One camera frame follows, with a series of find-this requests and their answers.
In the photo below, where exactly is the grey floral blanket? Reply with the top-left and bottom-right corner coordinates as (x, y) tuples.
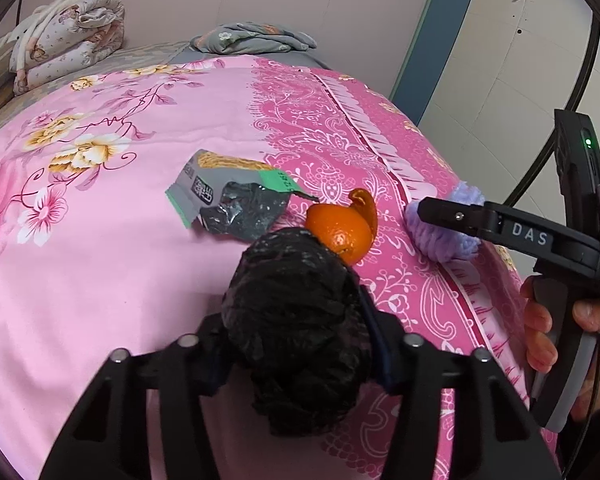
(190, 22), (319, 56)

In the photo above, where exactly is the pink floral blanket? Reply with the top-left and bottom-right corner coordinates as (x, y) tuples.
(0, 55), (563, 480)

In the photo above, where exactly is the folded pink print quilt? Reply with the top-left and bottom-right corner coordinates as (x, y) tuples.
(9, 0), (126, 96)

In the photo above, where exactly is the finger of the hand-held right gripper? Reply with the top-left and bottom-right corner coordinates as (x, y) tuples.
(417, 196), (501, 244)

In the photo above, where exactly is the orange peel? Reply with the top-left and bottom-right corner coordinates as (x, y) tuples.
(305, 187), (379, 267)

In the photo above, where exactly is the person's right hand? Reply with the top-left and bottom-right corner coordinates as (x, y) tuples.
(521, 276), (600, 423)

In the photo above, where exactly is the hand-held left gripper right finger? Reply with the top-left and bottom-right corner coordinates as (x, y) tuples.
(355, 285), (561, 480)

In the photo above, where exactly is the grey green snack packet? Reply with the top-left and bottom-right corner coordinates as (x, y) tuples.
(165, 149), (312, 241)

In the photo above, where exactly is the black plastic bag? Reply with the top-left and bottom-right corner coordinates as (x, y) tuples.
(221, 227), (376, 437)

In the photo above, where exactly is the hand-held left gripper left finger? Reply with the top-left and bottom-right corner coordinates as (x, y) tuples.
(39, 312), (236, 480)

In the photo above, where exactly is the fluffy purple yarn ball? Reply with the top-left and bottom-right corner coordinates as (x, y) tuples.
(405, 182), (486, 264)

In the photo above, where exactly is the white wardrobe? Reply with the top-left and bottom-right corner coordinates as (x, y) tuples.
(390, 0), (600, 246)

